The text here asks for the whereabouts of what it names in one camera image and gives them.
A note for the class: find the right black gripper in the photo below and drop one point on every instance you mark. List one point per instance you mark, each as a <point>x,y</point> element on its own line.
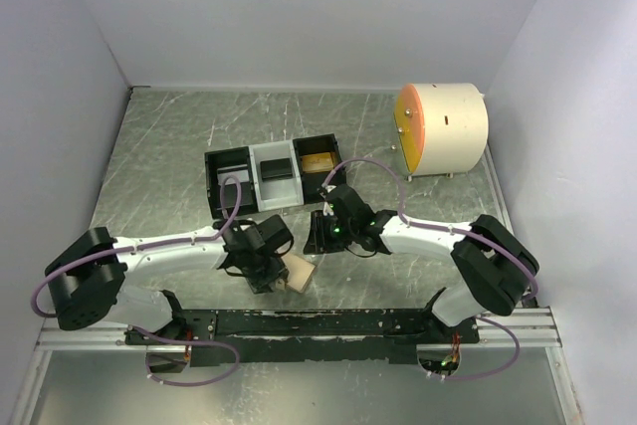
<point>317,242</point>

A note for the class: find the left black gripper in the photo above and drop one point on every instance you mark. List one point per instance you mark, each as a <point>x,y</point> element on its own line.
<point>259,283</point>

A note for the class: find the tan leather card holder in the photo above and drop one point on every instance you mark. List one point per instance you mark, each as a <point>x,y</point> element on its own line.
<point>300,273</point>

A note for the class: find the three-compartment black white tray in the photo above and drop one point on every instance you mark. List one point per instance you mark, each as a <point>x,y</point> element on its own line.
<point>258,195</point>

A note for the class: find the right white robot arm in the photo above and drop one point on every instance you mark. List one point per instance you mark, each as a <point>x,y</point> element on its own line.
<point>497,270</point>

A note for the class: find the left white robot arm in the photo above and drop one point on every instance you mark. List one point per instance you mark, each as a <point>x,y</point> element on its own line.
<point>101,277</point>

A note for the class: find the gold card in tray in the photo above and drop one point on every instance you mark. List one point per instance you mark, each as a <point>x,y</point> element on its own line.
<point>321,162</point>

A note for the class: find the black card in tray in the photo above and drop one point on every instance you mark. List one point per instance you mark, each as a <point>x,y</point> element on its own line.
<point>276,169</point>

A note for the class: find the silver card in tray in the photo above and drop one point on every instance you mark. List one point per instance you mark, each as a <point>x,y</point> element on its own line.
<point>240,171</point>

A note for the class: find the cream drum with orange face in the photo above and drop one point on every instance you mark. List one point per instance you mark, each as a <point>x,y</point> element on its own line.
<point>442,128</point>

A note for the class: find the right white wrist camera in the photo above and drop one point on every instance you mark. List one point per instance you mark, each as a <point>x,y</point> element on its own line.
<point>326,208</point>

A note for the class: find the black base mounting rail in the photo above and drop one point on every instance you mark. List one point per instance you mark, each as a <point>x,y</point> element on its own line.
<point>323,335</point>

